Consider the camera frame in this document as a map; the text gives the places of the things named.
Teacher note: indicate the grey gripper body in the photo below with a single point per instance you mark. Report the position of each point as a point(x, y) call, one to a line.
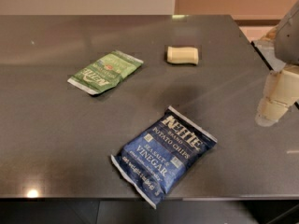
point(289, 36)

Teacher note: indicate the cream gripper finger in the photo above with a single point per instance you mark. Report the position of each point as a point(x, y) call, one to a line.
point(281, 91)

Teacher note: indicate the blue Kettle chip bag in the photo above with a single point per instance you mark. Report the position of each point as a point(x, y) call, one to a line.
point(159, 157)

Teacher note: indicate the green jalapeno chip bag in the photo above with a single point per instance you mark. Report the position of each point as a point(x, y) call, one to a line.
point(105, 73)

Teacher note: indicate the cream sponge block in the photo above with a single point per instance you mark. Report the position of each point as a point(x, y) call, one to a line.
point(182, 55)

